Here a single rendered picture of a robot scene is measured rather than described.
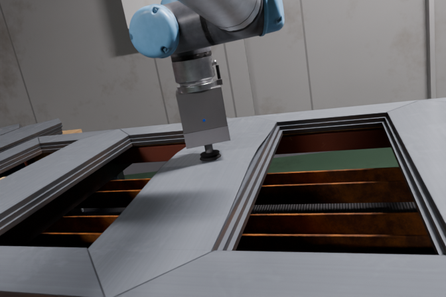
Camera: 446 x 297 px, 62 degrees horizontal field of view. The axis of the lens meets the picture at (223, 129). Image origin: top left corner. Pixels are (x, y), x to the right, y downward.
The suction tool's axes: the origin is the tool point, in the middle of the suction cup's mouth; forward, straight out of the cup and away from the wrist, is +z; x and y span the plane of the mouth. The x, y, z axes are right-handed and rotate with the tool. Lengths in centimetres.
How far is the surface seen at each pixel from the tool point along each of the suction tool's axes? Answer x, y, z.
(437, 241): 34.2, -23.0, 2.6
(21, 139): -63, 63, 0
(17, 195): -5.0, 40.0, 0.6
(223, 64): -217, -28, 0
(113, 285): 32.0, 14.1, 0.6
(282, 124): -21.8, -20.4, 1.3
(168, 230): 22.5, 8.1, 0.4
